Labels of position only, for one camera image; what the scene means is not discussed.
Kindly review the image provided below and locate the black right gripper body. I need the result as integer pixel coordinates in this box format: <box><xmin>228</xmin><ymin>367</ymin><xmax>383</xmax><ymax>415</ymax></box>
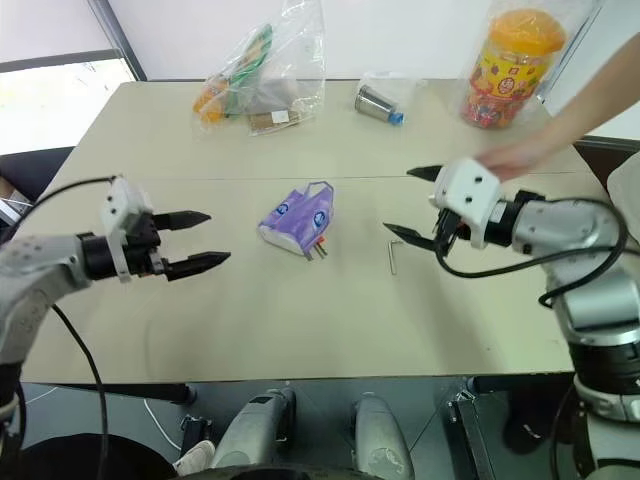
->
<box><xmin>430</xmin><ymin>205</ymin><xmax>474</xmax><ymax>251</ymax></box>

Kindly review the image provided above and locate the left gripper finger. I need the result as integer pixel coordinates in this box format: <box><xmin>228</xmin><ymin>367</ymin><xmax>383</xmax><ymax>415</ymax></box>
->
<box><xmin>164</xmin><ymin>250</ymin><xmax>233</xmax><ymax>283</ymax></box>
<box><xmin>152</xmin><ymin>210</ymin><xmax>213</xmax><ymax>233</ymax></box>

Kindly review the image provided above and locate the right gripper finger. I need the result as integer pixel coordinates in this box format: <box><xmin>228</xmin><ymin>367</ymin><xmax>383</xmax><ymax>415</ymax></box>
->
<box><xmin>382</xmin><ymin>221</ymin><xmax>442</xmax><ymax>254</ymax></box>
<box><xmin>406</xmin><ymin>164</ymin><xmax>444</xmax><ymax>184</ymax></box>

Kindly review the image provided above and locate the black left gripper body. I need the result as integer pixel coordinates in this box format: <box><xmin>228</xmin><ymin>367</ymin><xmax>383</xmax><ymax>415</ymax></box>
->
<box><xmin>122</xmin><ymin>211</ymin><xmax>174</xmax><ymax>281</ymax></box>

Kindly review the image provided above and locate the purple plastic packet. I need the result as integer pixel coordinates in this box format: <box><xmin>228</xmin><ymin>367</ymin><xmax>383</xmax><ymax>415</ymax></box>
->
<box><xmin>256</xmin><ymin>181</ymin><xmax>335</xmax><ymax>260</ymax></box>

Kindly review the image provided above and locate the person's bare hand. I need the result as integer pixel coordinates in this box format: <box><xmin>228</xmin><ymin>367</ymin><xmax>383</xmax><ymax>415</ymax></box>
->
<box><xmin>473</xmin><ymin>123</ymin><xmax>557</xmax><ymax>182</ymax></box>

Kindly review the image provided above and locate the steel cup with blue cap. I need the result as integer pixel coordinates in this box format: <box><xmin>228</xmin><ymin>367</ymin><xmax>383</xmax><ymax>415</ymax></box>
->
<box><xmin>353</xmin><ymin>83</ymin><xmax>406</xmax><ymax>127</ymax></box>

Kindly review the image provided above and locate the orange snack packet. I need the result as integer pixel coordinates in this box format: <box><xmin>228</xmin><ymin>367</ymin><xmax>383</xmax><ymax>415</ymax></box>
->
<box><xmin>193</xmin><ymin>74</ymin><xmax>232</xmax><ymax>124</ymax></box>

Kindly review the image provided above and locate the snack jar with orange lid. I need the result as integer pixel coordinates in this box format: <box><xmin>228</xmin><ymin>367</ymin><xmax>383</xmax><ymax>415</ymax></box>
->
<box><xmin>458</xmin><ymin>7</ymin><xmax>569</xmax><ymax>131</ymax></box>

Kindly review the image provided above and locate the brown cardboard box white label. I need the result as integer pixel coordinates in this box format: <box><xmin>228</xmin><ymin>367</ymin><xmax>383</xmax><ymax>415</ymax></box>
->
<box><xmin>246</xmin><ymin>109</ymin><xmax>304</xmax><ymax>137</ymax></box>

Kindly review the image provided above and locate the black table crossbar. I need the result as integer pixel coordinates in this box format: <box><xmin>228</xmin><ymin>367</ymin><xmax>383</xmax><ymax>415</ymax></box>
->
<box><xmin>59</xmin><ymin>382</ymin><xmax>197</xmax><ymax>407</ymax></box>

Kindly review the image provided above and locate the clear plastic snack bag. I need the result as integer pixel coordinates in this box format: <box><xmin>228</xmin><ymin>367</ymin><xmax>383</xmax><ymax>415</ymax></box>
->
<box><xmin>192</xmin><ymin>0</ymin><xmax>329</xmax><ymax>142</ymax></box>

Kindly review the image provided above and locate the dark grey desk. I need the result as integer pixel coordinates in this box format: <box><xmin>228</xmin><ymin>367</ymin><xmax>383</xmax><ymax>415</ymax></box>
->
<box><xmin>573</xmin><ymin>134</ymin><xmax>640</xmax><ymax>169</ymax></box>

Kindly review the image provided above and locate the green snack packet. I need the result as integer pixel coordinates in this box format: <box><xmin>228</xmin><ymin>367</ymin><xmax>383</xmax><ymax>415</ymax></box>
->
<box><xmin>227</xmin><ymin>23</ymin><xmax>276</xmax><ymax>116</ymax></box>

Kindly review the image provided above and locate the white rounded object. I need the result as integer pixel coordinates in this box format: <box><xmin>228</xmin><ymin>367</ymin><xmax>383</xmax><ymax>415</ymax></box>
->
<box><xmin>606</xmin><ymin>148</ymin><xmax>640</xmax><ymax>214</ymax></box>

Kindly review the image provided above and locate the white shoe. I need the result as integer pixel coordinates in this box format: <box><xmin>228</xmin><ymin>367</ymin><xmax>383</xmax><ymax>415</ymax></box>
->
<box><xmin>172</xmin><ymin>439</ymin><xmax>217</xmax><ymax>477</ymax></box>

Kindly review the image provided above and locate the dark rounded shape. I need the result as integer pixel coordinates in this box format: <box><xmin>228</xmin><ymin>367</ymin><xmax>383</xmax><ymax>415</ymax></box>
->
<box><xmin>0</xmin><ymin>433</ymin><xmax>179</xmax><ymax>480</ymax></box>

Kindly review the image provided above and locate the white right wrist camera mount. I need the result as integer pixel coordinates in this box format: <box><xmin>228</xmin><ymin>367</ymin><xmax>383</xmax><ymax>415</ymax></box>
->
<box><xmin>428</xmin><ymin>157</ymin><xmax>502</xmax><ymax>250</ymax></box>

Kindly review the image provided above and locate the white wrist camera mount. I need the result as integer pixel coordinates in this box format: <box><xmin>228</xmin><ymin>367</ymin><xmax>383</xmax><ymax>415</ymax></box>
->
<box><xmin>428</xmin><ymin>157</ymin><xmax>502</xmax><ymax>250</ymax></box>
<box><xmin>98</xmin><ymin>174</ymin><xmax>155</xmax><ymax>284</ymax></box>

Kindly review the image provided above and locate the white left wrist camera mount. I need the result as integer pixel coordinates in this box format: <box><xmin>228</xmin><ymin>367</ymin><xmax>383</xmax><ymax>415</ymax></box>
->
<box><xmin>98</xmin><ymin>174</ymin><xmax>155</xmax><ymax>284</ymax></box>

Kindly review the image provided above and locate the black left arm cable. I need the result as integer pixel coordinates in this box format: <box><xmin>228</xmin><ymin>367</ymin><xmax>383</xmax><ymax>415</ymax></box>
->
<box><xmin>14</xmin><ymin>174</ymin><xmax>125</xmax><ymax>480</ymax></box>

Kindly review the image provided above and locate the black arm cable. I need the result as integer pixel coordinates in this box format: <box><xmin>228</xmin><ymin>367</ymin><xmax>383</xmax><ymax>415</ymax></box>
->
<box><xmin>14</xmin><ymin>174</ymin><xmax>125</xmax><ymax>480</ymax></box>
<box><xmin>432</xmin><ymin>196</ymin><xmax>629</xmax><ymax>309</ymax></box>

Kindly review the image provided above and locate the white floor cable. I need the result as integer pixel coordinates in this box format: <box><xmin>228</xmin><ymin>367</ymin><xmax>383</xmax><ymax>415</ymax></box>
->
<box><xmin>142</xmin><ymin>398</ymin><xmax>184</xmax><ymax>454</ymax></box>

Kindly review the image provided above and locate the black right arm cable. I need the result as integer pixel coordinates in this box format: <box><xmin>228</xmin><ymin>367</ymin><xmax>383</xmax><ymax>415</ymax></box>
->
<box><xmin>432</xmin><ymin>196</ymin><xmax>629</xmax><ymax>309</ymax></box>

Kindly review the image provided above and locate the black table leg frame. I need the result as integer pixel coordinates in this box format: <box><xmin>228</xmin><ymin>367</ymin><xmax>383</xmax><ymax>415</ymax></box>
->
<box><xmin>446</xmin><ymin>377</ymin><xmax>506</xmax><ymax>480</ymax></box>

